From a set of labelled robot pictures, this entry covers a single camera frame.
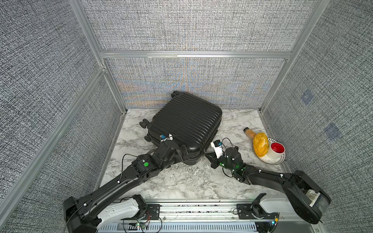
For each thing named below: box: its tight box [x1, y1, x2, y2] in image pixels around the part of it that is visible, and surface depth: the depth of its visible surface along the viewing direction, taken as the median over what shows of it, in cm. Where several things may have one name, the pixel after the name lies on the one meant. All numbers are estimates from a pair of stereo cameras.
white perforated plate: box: [252, 137, 286, 166], surface depth 92 cm
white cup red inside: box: [267, 141, 286, 160], surface depth 91 cm
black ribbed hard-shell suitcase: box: [139, 91, 223, 166], surface depth 88 cm
